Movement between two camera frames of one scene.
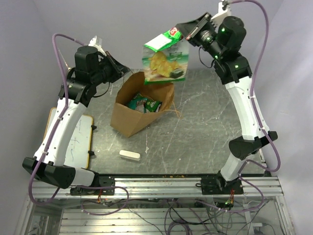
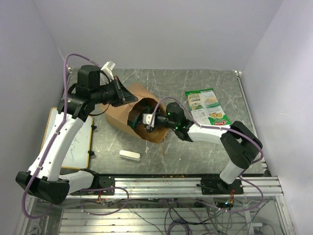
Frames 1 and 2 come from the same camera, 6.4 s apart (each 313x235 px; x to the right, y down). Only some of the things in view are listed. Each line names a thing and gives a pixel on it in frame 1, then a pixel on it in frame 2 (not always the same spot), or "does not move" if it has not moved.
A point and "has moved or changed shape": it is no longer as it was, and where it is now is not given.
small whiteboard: x=78 y=149 does not move
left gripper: x=118 y=69 to x=122 y=96
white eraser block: x=130 y=155 does not move
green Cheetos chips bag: x=165 y=58 to x=206 y=108
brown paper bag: x=126 y=120 has moved or changed shape
